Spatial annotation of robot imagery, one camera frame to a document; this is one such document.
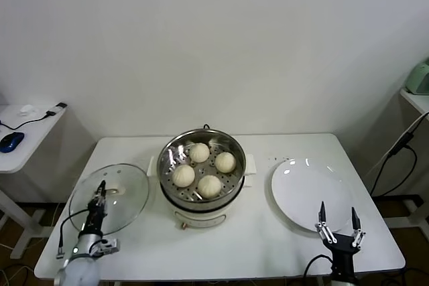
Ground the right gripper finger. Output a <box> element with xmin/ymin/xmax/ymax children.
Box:
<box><xmin>314</xmin><ymin>201</ymin><xmax>338</xmax><ymax>244</ymax></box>
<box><xmin>349</xmin><ymin>207</ymin><xmax>366</xmax><ymax>251</ymax></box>

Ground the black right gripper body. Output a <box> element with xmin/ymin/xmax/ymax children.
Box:
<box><xmin>326</xmin><ymin>232</ymin><xmax>358</xmax><ymax>286</ymax></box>

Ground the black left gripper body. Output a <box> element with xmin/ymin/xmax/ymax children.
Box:
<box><xmin>78</xmin><ymin>198</ymin><xmax>110</xmax><ymax>235</ymax></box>

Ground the round glass pot lid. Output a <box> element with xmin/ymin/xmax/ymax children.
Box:
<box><xmin>68</xmin><ymin>163</ymin><xmax>151</xmax><ymax>236</ymax></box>

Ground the white steamed baozi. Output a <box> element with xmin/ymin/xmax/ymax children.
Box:
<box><xmin>172</xmin><ymin>164</ymin><xmax>196</xmax><ymax>188</ymax></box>
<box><xmin>190</xmin><ymin>142</ymin><xmax>211</xmax><ymax>163</ymax></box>
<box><xmin>214</xmin><ymin>151</ymin><xmax>237</xmax><ymax>173</ymax></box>
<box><xmin>196</xmin><ymin>174</ymin><xmax>223</xmax><ymax>199</ymax></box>

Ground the perforated steel steamer basket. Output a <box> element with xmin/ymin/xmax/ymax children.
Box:
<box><xmin>156</xmin><ymin>129</ymin><xmax>246</xmax><ymax>202</ymax></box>

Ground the large white round plate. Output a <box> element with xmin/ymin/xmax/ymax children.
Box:
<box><xmin>270</xmin><ymin>157</ymin><xmax>355</xmax><ymax>233</ymax></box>

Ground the white side table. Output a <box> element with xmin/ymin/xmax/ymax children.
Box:
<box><xmin>0</xmin><ymin>104</ymin><xmax>67</xmax><ymax>260</ymax></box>

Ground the blue computer mouse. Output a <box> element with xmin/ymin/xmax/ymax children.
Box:
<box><xmin>0</xmin><ymin>131</ymin><xmax>25</xmax><ymax>153</ymax></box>

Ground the cream electric cooker base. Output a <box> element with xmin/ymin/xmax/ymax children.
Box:
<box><xmin>146</xmin><ymin>151</ymin><xmax>258</xmax><ymax>230</ymax></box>

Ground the small crumpled white object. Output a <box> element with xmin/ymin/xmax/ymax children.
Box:
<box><xmin>18</xmin><ymin>104</ymin><xmax>40</xmax><ymax>118</ymax></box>

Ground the mint green appliance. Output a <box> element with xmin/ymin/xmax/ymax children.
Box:
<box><xmin>402</xmin><ymin>57</ymin><xmax>429</xmax><ymax>95</ymax></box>

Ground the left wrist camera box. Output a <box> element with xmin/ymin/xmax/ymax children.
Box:
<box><xmin>89</xmin><ymin>238</ymin><xmax>120</xmax><ymax>255</ymax></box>

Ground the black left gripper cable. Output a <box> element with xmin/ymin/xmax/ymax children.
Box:
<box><xmin>56</xmin><ymin>208</ymin><xmax>91</xmax><ymax>260</ymax></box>

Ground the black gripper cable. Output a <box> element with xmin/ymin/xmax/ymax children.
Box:
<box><xmin>56</xmin><ymin>208</ymin><xmax>91</xmax><ymax>260</ymax></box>
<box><xmin>303</xmin><ymin>254</ymin><xmax>333</xmax><ymax>286</ymax></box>

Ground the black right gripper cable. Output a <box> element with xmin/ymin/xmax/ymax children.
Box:
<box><xmin>303</xmin><ymin>254</ymin><xmax>333</xmax><ymax>286</ymax></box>

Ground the black hanging power cable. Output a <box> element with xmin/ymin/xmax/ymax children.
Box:
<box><xmin>368</xmin><ymin>131</ymin><xmax>418</xmax><ymax>197</ymax></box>

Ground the black cable with adapter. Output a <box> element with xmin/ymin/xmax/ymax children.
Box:
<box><xmin>0</xmin><ymin>102</ymin><xmax>67</xmax><ymax>132</ymax></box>

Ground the white hanging cable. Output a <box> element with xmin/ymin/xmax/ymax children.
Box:
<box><xmin>365</xmin><ymin>110</ymin><xmax>429</xmax><ymax>176</ymax></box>

